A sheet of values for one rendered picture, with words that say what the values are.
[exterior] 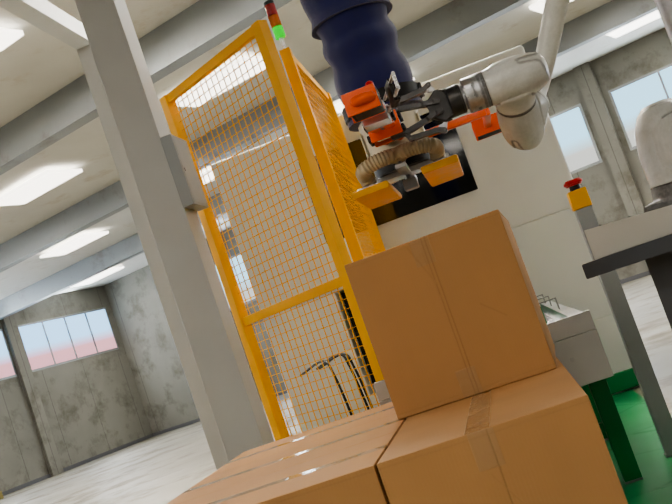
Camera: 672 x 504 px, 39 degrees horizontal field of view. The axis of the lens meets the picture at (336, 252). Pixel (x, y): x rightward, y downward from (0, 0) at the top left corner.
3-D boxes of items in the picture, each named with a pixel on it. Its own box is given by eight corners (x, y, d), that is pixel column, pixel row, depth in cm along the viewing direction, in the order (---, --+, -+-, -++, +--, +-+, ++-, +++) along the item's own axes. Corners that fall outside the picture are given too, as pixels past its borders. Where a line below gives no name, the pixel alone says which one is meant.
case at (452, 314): (428, 389, 291) (384, 265, 295) (555, 346, 283) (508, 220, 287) (398, 420, 233) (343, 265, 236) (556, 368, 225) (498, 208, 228)
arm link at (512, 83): (487, 88, 227) (498, 125, 237) (551, 64, 225) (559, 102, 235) (475, 59, 234) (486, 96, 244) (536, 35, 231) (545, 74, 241)
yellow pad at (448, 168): (431, 187, 279) (426, 171, 280) (464, 175, 278) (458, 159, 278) (422, 174, 246) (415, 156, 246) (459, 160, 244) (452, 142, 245)
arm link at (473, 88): (492, 102, 229) (468, 111, 230) (492, 109, 238) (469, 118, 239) (479, 67, 230) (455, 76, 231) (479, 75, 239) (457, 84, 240)
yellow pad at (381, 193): (370, 210, 282) (365, 194, 282) (402, 198, 280) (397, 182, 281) (353, 200, 248) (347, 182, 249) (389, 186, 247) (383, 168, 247)
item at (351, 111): (354, 124, 210) (346, 102, 210) (385, 111, 209) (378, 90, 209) (348, 117, 201) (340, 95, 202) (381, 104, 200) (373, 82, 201)
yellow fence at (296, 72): (443, 450, 530) (318, 99, 548) (460, 445, 529) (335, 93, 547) (429, 497, 415) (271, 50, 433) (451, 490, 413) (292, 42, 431)
